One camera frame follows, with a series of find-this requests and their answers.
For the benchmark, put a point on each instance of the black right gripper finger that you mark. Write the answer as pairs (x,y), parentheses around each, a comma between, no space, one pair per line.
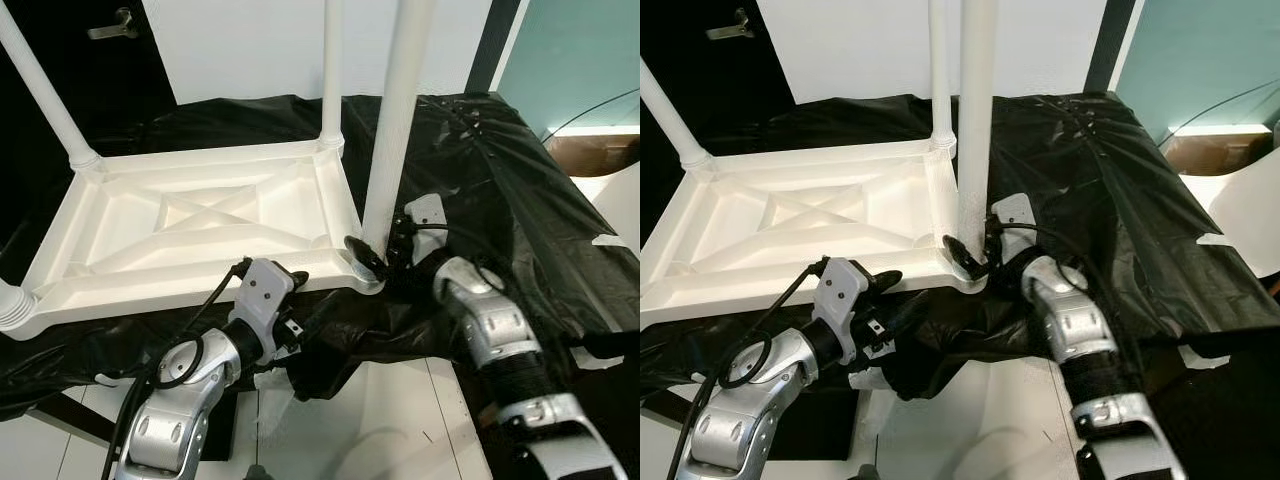
(964,257)
(366,258)

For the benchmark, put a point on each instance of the white plastic table leg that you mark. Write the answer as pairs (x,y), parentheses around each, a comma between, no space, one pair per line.
(50,100)
(976,120)
(398,120)
(332,70)
(940,70)
(675,120)
(15,308)

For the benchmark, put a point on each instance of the white plastic table top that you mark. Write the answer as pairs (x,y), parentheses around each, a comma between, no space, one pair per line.
(760,240)
(150,240)

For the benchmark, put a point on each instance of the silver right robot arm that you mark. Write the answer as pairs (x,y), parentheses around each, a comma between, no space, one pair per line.
(495,320)
(1080,320)

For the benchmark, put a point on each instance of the black plastic sheet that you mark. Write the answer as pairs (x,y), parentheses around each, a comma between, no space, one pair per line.
(540,230)
(1140,230)

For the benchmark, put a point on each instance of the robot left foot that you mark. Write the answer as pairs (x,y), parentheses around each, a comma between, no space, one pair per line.
(258,472)
(875,472)

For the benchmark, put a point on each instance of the brown cardboard box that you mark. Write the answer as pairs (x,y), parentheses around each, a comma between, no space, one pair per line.
(598,155)
(1218,155)

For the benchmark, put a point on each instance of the black door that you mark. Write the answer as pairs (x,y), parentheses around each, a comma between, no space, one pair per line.
(100,80)
(720,80)

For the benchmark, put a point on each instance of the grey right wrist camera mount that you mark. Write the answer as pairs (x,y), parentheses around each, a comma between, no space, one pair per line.
(427,225)
(1013,225)

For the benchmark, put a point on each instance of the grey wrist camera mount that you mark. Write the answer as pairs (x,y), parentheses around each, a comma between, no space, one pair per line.
(838,300)
(427,225)
(1013,225)
(265,295)

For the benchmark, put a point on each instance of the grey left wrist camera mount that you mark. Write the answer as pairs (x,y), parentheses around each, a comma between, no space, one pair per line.
(265,295)
(838,300)

